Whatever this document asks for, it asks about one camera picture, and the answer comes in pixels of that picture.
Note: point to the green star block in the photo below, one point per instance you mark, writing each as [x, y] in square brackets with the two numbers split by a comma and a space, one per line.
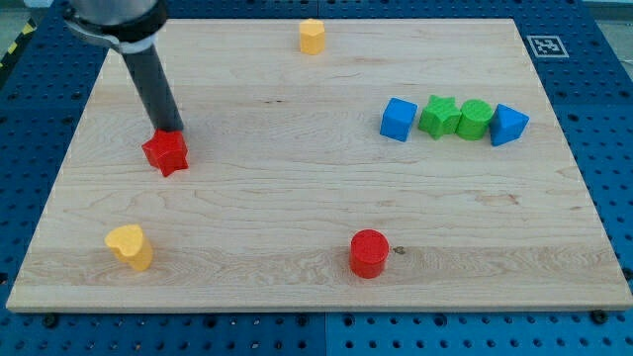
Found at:
[439, 117]

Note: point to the red star block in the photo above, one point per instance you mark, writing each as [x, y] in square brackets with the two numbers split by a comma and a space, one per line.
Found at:
[166, 151]

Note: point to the wooden board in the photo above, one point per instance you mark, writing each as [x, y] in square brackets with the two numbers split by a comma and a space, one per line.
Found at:
[287, 163]

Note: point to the red cylinder block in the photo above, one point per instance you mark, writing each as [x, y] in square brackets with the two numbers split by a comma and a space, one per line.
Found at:
[369, 250]

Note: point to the blue cube block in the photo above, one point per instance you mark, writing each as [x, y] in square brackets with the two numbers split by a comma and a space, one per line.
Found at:
[397, 119]

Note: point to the yellow pentagon block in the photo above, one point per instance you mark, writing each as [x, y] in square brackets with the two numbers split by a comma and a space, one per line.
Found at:
[312, 36]

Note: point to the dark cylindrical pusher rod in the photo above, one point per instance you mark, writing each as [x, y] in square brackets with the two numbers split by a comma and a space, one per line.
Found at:
[153, 89]

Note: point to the green cylinder block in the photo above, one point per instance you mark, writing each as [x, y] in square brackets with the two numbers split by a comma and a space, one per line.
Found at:
[476, 115]

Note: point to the blue triangle block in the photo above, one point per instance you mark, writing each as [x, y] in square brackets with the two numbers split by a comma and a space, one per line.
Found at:
[507, 125]

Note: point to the yellow heart block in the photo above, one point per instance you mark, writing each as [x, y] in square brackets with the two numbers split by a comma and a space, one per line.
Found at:
[130, 245]

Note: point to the white fiducial marker tag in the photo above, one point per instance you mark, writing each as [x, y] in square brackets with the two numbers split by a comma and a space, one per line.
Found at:
[545, 46]

